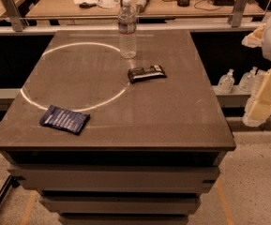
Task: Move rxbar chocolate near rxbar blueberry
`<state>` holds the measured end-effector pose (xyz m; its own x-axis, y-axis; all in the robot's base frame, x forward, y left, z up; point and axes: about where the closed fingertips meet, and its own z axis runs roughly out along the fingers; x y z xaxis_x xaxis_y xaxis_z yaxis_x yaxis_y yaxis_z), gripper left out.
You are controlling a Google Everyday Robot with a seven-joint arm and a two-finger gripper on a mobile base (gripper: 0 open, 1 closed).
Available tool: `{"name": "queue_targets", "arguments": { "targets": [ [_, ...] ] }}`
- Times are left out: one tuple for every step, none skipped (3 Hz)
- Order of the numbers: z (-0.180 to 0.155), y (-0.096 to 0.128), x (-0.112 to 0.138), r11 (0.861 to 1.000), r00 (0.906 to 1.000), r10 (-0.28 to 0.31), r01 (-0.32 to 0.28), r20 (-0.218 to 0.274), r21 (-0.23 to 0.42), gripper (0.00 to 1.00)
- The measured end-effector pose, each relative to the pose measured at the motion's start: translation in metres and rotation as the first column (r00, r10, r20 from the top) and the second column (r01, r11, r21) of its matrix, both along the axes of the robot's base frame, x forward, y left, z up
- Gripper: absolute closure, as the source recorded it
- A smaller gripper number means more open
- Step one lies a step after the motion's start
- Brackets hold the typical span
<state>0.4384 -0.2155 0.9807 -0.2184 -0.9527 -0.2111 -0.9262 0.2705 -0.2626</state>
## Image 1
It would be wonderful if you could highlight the grey metal bracket left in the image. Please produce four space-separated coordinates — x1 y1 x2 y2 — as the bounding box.
1 0 25 32

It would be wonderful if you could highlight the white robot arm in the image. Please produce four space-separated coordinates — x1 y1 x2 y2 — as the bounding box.
242 16 271 127

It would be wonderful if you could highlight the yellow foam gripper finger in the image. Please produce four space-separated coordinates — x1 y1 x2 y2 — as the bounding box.
242 24 265 48
243 68 271 128

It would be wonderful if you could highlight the black chocolate rxbar wrapper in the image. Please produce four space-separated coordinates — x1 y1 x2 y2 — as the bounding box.
128 65 167 83

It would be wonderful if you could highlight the small sanitizer bottle right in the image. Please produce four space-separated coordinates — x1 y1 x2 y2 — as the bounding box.
238 67 258 92

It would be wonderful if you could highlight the small sanitizer bottle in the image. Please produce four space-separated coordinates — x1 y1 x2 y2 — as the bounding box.
238 67 258 92
218 68 234 94

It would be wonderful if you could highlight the grey drawer cabinet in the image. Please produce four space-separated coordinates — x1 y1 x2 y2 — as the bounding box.
8 164 220 225

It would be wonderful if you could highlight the blue blueberry rxbar wrapper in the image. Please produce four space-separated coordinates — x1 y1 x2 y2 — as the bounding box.
39 105 90 135

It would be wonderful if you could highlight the small sanitizer bottle left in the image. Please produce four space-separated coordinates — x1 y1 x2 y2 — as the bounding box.
218 68 234 94

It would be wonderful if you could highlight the clear plastic water bottle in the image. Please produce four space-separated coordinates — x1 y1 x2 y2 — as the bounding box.
117 0 137 59

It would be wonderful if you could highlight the grey metal bracket right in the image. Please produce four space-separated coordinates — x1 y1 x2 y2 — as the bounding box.
228 0 253 27

